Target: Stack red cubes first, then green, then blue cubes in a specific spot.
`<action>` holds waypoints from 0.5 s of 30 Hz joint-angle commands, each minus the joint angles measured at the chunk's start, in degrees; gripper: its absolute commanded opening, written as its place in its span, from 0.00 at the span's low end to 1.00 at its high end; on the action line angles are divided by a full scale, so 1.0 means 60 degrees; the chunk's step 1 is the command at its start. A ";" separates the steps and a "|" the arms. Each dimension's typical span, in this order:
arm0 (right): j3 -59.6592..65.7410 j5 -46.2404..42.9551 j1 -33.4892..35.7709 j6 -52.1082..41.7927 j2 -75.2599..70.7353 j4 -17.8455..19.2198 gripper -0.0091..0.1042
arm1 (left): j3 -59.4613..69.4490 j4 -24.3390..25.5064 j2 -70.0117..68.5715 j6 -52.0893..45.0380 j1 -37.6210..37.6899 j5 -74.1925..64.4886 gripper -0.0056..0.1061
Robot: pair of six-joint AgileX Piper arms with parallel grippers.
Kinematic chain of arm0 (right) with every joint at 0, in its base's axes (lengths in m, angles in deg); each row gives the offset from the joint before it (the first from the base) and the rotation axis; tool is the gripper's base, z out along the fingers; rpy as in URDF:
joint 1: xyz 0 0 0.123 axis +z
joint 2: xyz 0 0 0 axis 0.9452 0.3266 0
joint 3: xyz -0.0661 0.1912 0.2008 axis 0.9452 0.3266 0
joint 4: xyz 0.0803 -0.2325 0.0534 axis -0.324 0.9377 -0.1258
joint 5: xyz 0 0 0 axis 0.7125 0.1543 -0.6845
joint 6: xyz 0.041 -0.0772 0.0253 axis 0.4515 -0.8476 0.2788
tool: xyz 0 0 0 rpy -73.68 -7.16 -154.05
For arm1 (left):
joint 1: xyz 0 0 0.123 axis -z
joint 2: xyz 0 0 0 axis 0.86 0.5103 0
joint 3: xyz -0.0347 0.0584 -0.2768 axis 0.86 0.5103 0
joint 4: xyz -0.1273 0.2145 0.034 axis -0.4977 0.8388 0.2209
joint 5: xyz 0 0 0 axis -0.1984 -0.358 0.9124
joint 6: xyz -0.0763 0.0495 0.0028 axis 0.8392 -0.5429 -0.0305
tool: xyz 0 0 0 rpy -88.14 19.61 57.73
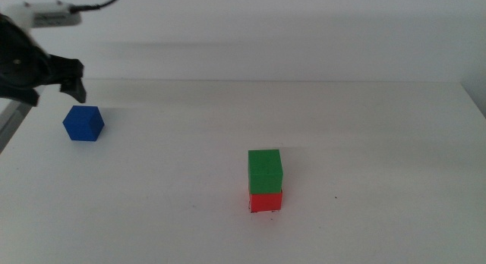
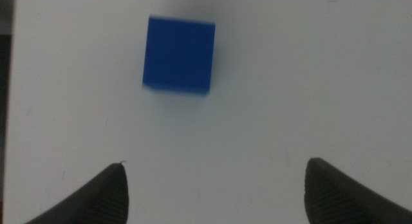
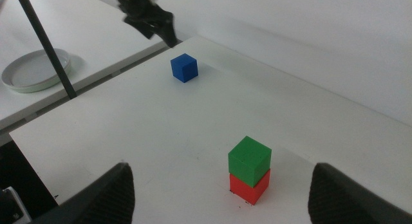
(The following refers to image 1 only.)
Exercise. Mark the red cube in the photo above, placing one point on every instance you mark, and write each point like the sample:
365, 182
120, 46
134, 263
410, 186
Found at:
266, 202

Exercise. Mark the blue cube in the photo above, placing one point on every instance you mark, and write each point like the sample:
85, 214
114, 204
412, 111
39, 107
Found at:
83, 123

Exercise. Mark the green cube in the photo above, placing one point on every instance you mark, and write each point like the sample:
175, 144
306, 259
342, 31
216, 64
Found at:
265, 171

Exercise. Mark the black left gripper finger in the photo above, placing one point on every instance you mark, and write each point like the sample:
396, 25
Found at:
74, 88
19, 95

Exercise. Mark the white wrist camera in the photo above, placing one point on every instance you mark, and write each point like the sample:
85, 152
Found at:
45, 15

